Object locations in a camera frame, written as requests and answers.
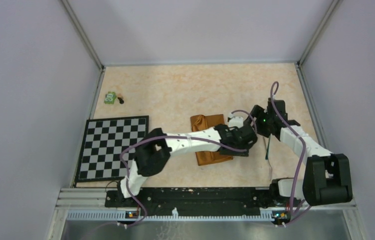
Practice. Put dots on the black white chessboard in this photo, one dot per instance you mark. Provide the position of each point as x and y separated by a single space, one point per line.
103 141

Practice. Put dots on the small wooden black-tipped piece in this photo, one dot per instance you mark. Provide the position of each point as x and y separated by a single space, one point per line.
120 99

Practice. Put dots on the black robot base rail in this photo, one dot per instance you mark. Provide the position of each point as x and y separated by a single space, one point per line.
200 201

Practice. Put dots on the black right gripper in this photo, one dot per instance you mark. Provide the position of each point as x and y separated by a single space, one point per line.
258 112

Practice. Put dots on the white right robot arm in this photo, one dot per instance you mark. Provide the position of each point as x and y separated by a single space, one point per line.
327 177

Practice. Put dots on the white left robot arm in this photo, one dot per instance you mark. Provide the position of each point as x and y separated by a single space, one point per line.
152 153

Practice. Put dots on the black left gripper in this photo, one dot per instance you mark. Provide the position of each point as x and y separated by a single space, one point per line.
236 153

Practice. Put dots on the green toy block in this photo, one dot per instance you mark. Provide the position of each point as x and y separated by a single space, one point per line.
110 98

